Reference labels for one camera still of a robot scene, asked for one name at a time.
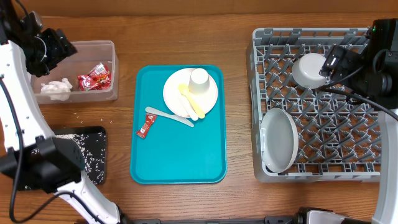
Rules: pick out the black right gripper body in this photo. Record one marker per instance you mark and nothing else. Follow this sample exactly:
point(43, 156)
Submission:
point(344, 66)

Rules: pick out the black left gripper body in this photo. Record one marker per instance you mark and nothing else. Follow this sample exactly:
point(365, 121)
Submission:
point(38, 51)

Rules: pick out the white napkin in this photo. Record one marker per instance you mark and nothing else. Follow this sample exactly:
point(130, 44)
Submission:
point(57, 90)

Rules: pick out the red snack wrapper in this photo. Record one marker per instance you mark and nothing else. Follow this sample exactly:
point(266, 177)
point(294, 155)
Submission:
point(99, 78)

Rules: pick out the grey small bowl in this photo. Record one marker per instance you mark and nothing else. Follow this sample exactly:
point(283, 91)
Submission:
point(306, 71)

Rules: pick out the grey round plate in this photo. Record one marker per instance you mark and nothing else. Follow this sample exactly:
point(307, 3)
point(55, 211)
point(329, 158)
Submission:
point(280, 139)

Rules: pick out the red ketchup packet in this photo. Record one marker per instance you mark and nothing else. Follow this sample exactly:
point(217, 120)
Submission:
point(149, 121)

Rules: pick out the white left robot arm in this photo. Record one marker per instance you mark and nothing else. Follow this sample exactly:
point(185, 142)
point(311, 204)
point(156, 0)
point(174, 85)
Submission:
point(24, 126)

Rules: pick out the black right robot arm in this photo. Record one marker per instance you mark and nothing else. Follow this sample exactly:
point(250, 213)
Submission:
point(382, 35)

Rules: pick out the grey dishwasher rack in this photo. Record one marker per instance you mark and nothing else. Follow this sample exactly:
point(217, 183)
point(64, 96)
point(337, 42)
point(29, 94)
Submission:
point(336, 140)

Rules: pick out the clear plastic bin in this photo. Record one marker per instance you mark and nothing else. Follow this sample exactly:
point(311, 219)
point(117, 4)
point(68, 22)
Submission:
point(89, 54)

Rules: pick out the black rice tray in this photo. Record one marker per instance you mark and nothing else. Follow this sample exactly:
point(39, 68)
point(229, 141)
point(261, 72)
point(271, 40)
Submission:
point(93, 155)

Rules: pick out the yellow plastic spoon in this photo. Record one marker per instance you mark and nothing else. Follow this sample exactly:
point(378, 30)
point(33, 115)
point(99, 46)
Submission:
point(184, 90)

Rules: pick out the grey plastic knife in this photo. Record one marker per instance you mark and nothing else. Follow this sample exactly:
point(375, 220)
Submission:
point(175, 117)

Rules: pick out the white paper cup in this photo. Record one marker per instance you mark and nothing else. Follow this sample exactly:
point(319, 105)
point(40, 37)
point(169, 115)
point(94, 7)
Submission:
point(199, 81)

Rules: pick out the teal plastic tray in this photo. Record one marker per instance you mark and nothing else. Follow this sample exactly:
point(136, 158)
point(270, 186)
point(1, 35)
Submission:
point(172, 152)

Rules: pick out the white round plate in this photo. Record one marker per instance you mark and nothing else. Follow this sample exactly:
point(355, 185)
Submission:
point(173, 98)

